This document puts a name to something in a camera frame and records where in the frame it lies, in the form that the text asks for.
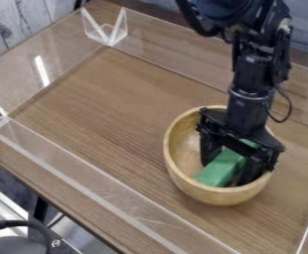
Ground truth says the grey metal bracket with screw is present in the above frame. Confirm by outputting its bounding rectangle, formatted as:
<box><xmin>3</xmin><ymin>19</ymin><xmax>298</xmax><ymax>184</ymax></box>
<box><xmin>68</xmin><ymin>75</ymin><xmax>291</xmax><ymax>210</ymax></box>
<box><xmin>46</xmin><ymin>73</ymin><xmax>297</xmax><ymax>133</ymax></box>
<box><xmin>27</xmin><ymin>224</ymin><xmax>82</xmax><ymax>254</ymax></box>

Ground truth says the green rectangular block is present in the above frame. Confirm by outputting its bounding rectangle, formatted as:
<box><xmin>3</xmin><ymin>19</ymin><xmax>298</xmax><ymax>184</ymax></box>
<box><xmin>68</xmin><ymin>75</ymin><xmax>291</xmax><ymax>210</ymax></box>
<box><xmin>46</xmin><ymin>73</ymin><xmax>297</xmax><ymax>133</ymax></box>
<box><xmin>194</xmin><ymin>148</ymin><xmax>247</xmax><ymax>188</ymax></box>

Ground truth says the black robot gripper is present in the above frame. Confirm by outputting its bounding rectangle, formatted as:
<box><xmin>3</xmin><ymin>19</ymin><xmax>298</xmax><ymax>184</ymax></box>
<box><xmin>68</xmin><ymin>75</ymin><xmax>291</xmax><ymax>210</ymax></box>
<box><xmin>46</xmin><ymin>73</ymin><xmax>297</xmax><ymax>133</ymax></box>
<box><xmin>196</xmin><ymin>87</ymin><xmax>285</xmax><ymax>187</ymax></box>

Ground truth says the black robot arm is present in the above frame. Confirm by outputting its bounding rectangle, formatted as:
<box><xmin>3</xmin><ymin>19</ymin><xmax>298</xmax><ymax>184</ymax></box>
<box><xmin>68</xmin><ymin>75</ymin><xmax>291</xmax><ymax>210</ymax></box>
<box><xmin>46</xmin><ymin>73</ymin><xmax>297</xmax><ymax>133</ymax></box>
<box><xmin>175</xmin><ymin>0</ymin><xmax>291</xmax><ymax>188</ymax></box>

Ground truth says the black cable loop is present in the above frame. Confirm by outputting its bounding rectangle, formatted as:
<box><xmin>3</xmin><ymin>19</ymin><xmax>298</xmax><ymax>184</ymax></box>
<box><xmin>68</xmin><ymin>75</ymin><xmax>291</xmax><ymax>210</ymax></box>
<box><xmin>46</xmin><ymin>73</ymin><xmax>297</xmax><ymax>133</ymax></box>
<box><xmin>0</xmin><ymin>219</ymin><xmax>56</xmax><ymax>254</ymax></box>

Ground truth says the black table leg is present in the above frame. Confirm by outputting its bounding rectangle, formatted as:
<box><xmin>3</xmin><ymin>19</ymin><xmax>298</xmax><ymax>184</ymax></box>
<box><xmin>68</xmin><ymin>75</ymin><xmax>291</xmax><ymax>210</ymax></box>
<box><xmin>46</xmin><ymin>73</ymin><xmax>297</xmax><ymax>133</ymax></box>
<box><xmin>33</xmin><ymin>197</ymin><xmax>49</xmax><ymax>222</ymax></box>

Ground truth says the clear acrylic tray enclosure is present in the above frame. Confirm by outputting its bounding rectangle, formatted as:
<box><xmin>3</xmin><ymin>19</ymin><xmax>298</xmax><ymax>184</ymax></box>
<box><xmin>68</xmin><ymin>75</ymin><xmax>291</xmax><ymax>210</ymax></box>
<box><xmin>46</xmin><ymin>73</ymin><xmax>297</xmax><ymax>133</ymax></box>
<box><xmin>0</xmin><ymin>1</ymin><xmax>308</xmax><ymax>254</ymax></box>

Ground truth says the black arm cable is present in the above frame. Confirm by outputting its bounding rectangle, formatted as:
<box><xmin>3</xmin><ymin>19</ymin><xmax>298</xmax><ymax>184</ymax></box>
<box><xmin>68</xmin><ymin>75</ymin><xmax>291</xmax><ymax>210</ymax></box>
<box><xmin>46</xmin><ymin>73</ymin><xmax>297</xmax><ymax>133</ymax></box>
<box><xmin>263</xmin><ymin>83</ymin><xmax>293</xmax><ymax>124</ymax></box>

